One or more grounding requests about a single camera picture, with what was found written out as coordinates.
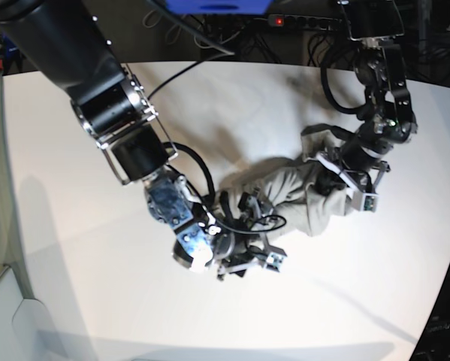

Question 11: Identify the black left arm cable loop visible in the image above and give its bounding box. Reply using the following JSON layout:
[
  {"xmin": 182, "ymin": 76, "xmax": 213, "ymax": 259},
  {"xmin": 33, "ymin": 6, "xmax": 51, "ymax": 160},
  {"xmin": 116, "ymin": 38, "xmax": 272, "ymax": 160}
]
[{"xmin": 320, "ymin": 52, "xmax": 372, "ymax": 121}]

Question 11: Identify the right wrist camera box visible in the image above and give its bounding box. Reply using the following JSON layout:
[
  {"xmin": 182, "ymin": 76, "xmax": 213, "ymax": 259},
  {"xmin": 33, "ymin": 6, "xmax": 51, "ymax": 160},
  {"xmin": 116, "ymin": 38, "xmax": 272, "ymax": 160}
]
[{"xmin": 264, "ymin": 247, "xmax": 287, "ymax": 272}]

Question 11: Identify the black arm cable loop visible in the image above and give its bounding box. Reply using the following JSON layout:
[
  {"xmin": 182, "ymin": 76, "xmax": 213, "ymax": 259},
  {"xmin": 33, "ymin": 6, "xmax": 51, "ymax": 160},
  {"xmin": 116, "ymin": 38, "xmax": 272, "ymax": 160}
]
[
  {"xmin": 320, "ymin": 52, "xmax": 372, "ymax": 121},
  {"xmin": 162, "ymin": 141, "xmax": 216, "ymax": 200}
]

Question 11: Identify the grey t-shirt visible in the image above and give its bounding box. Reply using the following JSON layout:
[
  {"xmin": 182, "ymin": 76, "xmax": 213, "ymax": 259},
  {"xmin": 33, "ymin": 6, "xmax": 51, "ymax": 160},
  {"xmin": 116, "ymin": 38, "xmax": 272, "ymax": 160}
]
[{"xmin": 216, "ymin": 129, "xmax": 353, "ymax": 241}]

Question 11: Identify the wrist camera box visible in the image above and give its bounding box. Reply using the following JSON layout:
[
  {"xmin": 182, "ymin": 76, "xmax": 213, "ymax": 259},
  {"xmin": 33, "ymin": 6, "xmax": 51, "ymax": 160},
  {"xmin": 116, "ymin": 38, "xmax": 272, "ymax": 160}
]
[
  {"xmin": 351, "ymin": 191, "xmax": 379, "ymax": 212},
  {"xmin": 264, "ymin": 247, "xmax": 287, "ymax": 272}
]

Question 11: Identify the blue box at top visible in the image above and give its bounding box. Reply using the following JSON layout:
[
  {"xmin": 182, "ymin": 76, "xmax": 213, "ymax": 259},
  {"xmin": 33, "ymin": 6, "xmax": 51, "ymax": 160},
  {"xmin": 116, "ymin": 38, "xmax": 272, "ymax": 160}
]
[{"xmin": 165, "ymin": 0, "xmax": 272, "ymax": 15}]

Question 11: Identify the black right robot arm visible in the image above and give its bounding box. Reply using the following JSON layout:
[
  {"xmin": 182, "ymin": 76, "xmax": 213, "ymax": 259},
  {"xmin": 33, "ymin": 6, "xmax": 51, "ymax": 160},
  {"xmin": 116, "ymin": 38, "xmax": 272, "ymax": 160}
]
[{"xmin": 0, "ymin": 1, "xmax": 286, "ymax": 278}]

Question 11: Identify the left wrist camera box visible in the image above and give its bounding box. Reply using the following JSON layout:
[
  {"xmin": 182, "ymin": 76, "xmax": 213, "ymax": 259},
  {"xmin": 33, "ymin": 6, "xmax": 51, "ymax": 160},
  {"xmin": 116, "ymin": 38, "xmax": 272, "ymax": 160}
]
[{"xmin": 351, "ymin": 191, "xmax": 379, "ymax": 212}]

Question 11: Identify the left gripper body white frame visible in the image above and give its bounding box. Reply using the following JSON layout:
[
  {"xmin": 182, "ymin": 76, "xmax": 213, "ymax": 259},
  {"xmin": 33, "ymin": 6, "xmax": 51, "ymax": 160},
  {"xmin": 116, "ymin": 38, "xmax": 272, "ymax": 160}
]
[{"xmin": 316, "ymin": 152, "xmax": 391, "ymax": 193}]

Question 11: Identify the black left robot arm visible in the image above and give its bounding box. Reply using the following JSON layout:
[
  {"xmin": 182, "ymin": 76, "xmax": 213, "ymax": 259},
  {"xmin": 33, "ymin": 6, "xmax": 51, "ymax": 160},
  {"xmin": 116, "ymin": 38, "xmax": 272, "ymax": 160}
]
[{"xmin": 317, "ymin": 1, "xmax": 418, "ymax": 193}]

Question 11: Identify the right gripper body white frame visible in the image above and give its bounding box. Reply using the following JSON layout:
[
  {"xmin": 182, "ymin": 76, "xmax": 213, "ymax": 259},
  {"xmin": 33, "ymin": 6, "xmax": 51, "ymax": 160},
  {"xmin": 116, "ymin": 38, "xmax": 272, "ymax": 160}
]
[{"xmin": 215, "ymin": 190, "xmax": 287, "ymax": 281}]

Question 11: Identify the black power strip red switch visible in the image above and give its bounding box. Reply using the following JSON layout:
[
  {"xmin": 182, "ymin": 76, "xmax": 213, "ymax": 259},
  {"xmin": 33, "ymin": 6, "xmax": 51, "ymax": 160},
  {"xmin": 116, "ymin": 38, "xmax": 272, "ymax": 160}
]
[{"xmin": 267, "ymin": 14, "xmax": 343, "ymax": 32}]

